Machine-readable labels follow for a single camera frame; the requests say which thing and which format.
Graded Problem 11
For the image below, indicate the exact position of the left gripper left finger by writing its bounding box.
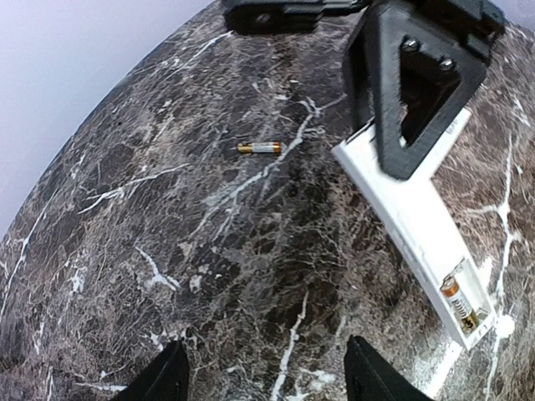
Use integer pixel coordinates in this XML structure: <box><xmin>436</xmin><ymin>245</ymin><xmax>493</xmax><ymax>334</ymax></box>
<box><xmin>111</xmin><ymin>340</ymin><xmax>190</xmax><ymax>401</ymax></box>

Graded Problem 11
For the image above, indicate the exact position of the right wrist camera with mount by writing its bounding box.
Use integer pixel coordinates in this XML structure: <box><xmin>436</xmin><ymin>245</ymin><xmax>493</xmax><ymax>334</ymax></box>
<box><xmin>222</xmin><ymin>0</ymin><xmax>371</xmax><ymax>35</ymax></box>

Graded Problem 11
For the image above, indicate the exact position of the white remote control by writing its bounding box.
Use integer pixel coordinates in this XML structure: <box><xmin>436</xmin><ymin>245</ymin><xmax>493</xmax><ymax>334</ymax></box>
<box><xmin>332</xmin><ymin>109</ymin><xmax>497</xmax><ymax>350</ymax></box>

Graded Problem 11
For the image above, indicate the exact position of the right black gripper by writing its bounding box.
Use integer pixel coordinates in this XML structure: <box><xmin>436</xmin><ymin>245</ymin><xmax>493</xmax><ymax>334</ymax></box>
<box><xmin>322</xmin><ymin>0</ymin><xmax>506</xmax><ymax>180</ymax></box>

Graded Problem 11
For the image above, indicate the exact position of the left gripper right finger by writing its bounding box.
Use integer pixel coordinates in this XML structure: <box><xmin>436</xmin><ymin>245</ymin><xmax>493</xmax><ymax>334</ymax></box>
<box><xmin>344</xmin><ymin>335</ymin><xmax>431</xmax><ymax>401</ymax></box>

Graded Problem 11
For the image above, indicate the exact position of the small AAA battery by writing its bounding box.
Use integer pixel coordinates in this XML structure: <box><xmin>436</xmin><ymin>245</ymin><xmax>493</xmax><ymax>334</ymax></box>
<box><xmin>441</xmin><ymin>276</ymin><xmax>479</xmax><ymax>333</ymax></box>

